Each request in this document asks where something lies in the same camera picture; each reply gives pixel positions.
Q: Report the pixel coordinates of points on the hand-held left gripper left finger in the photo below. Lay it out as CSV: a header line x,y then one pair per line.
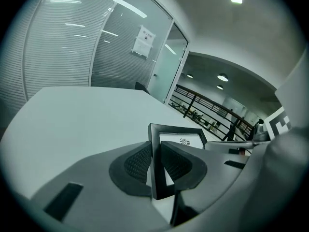
x,y
96,173

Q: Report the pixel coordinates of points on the large round ceiling lamp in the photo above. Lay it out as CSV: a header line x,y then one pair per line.
x,y
222,77

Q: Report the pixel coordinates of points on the black metal railing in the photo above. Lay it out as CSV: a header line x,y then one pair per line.
x,y
212,107

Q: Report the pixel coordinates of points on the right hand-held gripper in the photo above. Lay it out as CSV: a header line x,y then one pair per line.
x,y
277,124

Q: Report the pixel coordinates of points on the small round ceiling lamp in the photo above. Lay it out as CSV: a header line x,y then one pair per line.
x,y
190,76
220,87

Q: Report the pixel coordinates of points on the white table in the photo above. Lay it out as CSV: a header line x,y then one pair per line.
x,y
84,120

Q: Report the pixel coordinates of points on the glass door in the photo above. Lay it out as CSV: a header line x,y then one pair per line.
x,y
166,66

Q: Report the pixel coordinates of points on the white paper sign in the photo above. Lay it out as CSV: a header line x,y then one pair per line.
x,y
143,41

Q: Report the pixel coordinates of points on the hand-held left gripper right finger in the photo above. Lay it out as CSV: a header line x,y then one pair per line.
x,y
212,168

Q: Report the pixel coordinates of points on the black picture frame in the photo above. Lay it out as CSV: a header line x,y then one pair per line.
x,y
155,168

